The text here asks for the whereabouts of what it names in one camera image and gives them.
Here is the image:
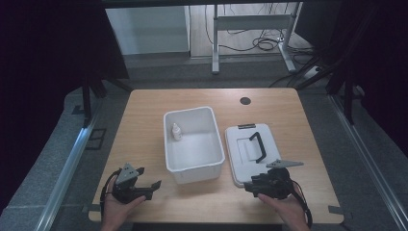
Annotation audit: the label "white lid with black handle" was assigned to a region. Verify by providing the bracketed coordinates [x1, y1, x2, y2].
[223, 122, 284, 189]

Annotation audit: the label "white plastic storage box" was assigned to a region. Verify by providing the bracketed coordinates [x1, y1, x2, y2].
[163, 106, 226, 186]

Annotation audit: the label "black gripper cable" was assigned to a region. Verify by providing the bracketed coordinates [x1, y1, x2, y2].
[99, 168, 122, 223]
[290, 179, 314, 229]

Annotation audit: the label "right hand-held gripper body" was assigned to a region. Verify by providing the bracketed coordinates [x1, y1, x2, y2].
[256, 159, 305, 200]

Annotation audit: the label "person's right hand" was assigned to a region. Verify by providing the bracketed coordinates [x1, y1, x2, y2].
[257, 184, 312, 231]

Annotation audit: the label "black metal stand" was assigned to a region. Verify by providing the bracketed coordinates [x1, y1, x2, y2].
[80, 71, 133, 128]
[296, 6, 367, 126]

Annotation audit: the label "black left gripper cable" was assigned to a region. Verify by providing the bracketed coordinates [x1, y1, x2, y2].
[99, 168, 122, 223]

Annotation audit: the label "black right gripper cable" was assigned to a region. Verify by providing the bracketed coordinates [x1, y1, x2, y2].
[290, 179, 314, 229]

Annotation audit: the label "grey tape strip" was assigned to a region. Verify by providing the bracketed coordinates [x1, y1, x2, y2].
[327, 204, 344, 216]
[81, 203, 102, 214]

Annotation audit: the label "black floor cables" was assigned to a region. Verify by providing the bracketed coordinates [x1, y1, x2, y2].
[203, 3, 321, 89]

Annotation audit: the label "small white dropper bottle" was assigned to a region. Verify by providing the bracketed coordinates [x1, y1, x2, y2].
[171, 122, 184, 142]

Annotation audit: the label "white cabinet panel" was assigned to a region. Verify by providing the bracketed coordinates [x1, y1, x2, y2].
[105, 5, 191, 56]

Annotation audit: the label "white metal desk frame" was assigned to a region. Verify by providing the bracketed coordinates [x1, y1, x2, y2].
[211, 2, 303, 75]

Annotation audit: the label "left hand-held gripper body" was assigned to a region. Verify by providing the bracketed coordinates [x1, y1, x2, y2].
[111, 162, 152, 205]

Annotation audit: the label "person's left hand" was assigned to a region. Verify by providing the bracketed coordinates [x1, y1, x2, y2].
[101, 174, 147, 231]

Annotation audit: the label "dark curtain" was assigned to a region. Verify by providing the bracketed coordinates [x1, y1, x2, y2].
[0, 0, 130, 215]
[293, 0, 408, 159]

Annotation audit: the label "aluminium floor rail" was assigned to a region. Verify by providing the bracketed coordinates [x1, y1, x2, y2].
[329, 93, 408, 231]
[34, 123, 97, 231]

